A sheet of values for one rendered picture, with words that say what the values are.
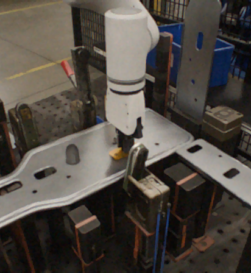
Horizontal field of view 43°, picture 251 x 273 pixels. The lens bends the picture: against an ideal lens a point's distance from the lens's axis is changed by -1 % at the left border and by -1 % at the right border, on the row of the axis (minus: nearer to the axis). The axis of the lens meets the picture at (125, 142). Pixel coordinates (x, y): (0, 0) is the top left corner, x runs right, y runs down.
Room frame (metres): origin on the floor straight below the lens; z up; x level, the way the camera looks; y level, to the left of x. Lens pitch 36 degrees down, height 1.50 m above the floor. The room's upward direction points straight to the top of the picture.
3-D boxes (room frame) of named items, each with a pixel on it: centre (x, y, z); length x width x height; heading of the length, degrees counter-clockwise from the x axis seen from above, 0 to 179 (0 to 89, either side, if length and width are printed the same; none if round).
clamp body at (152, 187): (0.49, -0.05, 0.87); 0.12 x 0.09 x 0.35; 36
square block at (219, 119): (0.75, -0.27, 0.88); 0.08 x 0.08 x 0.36; 36
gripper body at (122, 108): (0.65, 0.00, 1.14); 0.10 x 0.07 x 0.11; 36
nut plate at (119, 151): (0.65, 0.00, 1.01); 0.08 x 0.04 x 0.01; 126
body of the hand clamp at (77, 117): (0.83, 0.13, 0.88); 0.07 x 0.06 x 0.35; 36
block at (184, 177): (0.59, -0.14, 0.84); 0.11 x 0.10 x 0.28; 36
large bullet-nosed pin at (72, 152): (0.62, 0.13, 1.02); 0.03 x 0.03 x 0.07
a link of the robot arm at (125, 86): (0.65, 0.00, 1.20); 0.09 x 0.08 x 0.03; 36
